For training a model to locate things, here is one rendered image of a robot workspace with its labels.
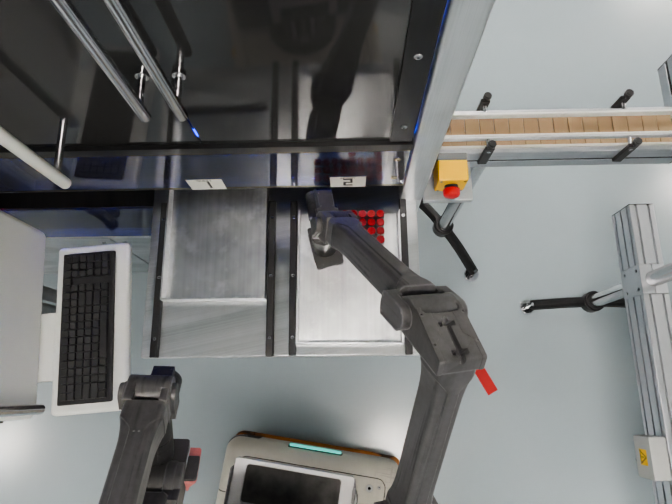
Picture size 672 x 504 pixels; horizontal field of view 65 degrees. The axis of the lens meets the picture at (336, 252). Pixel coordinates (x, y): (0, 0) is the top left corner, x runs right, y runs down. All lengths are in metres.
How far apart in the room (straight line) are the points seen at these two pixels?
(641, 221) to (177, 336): 1.47
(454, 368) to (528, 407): 1.60
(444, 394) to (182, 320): 0.82
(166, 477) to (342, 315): 0.58
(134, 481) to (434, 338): 0.43
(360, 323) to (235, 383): 1.02
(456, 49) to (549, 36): 2.07
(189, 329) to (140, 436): 0.60
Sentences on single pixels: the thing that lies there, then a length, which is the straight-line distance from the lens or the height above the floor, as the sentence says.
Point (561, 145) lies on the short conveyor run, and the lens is 1.52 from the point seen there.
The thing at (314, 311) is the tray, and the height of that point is 0.88.
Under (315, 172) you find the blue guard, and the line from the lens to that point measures 1.23.
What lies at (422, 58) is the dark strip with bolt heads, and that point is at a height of 1.49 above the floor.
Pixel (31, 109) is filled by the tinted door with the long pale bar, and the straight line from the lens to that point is 1.13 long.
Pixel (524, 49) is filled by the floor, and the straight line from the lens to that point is 2.84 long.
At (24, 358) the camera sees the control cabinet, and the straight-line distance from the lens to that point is 1.56.
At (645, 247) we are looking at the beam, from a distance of 1.96.
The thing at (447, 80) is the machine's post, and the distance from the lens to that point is 0.93.
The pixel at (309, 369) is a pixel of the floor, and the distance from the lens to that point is 2.21.
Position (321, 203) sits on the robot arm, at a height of 1.14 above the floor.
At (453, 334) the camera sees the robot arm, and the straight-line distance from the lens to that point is 0.75.
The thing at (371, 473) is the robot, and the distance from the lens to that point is 1.95.
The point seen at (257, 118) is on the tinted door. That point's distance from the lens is 1.04.
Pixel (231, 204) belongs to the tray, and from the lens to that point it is 1.44.
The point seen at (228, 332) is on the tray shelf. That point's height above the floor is 0.88.
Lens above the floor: 2.21
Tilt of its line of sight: 75 degrees down
